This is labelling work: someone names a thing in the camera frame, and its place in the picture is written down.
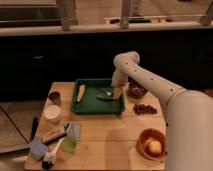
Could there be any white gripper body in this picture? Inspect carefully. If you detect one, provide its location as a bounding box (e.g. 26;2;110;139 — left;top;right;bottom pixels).
111;69;128;88

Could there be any gripper finger pair tip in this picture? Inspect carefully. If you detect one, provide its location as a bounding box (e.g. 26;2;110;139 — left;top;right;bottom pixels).
113;87;123;99

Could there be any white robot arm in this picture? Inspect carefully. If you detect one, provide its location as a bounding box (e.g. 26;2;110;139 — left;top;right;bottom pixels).
112;51;213;171

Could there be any green plastic tray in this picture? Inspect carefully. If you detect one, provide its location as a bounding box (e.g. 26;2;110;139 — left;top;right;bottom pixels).
71;78;125;115

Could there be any metal spoon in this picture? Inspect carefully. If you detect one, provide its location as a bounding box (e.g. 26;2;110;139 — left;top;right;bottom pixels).
98;88;113;97

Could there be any dark red bowl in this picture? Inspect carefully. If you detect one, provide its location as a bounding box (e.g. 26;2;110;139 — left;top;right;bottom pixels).
127;82;147;99

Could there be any dark grape bunch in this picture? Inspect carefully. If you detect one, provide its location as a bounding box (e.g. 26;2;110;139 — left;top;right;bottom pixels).
133;104;157;115

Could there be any yellow corn cob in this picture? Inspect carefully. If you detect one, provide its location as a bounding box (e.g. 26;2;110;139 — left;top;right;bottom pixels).
76;84;85;102

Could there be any orange bowl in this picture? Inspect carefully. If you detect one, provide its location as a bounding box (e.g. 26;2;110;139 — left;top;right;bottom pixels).
136;128;165;161

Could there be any small metal cup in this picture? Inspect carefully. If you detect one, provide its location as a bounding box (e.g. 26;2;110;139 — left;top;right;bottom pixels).
48;91;61;106

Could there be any yellow round fruit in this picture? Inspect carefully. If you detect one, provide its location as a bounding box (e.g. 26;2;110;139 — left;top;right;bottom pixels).
148;140;162;155

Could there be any green plastic cup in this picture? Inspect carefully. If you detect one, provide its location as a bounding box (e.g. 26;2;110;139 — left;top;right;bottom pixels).
61;136;77;153

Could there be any white dish brush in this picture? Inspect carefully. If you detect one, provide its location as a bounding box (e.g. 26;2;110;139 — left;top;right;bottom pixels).
42;139;63;170

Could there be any wooden handled tool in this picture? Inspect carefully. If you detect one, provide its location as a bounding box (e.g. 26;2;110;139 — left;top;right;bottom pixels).
42;123;70;144

